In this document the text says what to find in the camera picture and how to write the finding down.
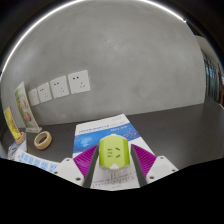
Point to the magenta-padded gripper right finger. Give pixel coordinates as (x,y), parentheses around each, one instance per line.
(161,166)

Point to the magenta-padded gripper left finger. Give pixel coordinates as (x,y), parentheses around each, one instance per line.
(66,168)

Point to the green and white charger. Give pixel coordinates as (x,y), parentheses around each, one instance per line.
(114,153)

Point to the beige tape roll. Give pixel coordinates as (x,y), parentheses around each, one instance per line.
(42,140)

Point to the blue and white booklet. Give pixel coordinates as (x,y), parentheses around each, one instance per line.
(90,136)

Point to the orange sign on wooden base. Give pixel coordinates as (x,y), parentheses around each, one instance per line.
(11,123)

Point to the black-framed glass partition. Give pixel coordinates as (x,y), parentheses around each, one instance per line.
(213,76)

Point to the white ceiling light strip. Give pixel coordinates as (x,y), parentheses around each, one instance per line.
(66,6)

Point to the blank white wall plate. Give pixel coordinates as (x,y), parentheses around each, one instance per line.
(33,97)

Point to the white wall socket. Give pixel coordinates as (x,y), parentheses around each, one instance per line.
(44,92)
(59,86)
(79,81)

